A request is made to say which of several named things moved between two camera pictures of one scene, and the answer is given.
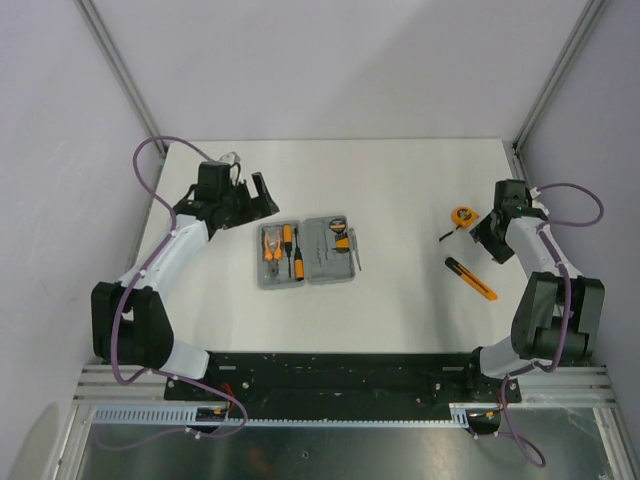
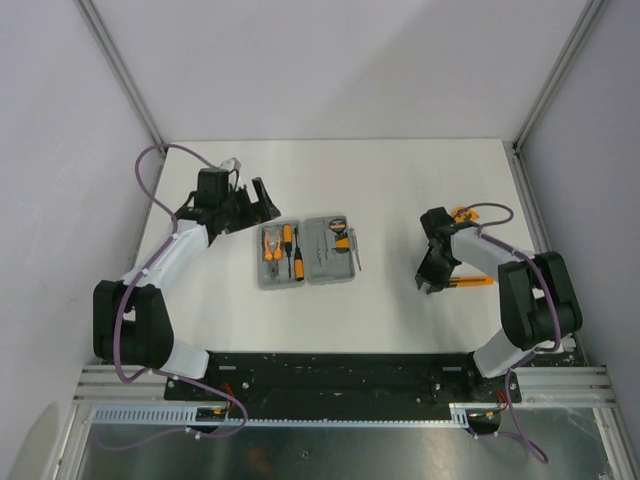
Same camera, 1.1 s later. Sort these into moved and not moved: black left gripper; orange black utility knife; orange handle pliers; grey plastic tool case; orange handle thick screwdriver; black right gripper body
Moved: orange black utility knife; black right gripper body
Not moved: orange handle thick screwdriver; black left gripper; orange handle pliers; grey plastic tool case
